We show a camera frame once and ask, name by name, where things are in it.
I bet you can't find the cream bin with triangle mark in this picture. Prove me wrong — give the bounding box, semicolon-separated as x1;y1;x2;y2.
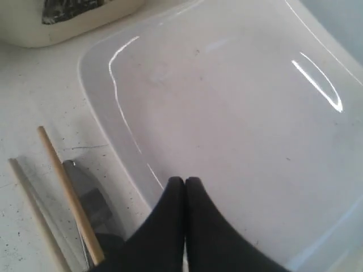
1;0;145;48

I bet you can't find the white square plate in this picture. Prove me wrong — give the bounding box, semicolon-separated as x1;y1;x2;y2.
79;1;362;271

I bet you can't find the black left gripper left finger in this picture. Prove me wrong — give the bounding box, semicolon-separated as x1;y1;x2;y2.
93;177;184;271

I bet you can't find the steel table knife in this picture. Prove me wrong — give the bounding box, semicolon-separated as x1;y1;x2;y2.
62;159;127;272

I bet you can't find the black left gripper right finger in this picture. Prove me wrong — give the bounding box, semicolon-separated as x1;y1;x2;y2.
184;177;287;271

